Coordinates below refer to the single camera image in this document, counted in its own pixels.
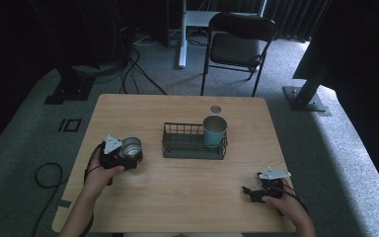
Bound teal metal cup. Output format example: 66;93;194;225
202;115;229;149

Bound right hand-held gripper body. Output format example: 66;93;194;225
256;166;292;199

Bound person's left hand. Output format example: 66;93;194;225
84;148;126;199

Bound dark curtain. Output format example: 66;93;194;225
263;0;331;43

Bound black floor cables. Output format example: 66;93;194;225
119;45;168;97

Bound right hand-held gripper cable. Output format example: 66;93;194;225
270;183;310;215

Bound hand-held gripper cable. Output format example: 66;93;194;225
270;183;310;215
31;142;107;237

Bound left hand-held gripper cable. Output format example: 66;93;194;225
31;142;107;237

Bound dark wire basket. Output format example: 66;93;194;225
161;121;229;161

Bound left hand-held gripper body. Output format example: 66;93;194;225
98;134;139;172

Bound black stand with base plate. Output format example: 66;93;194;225
281;42;333;118
43;48;97;106

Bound black coiled cable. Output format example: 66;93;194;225
34;162;64;190

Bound black folding chair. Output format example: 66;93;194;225
199;12;278;98

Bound person's right hand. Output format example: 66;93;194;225
261;178;306;223

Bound silver metal cup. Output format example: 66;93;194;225
119;136;144;160

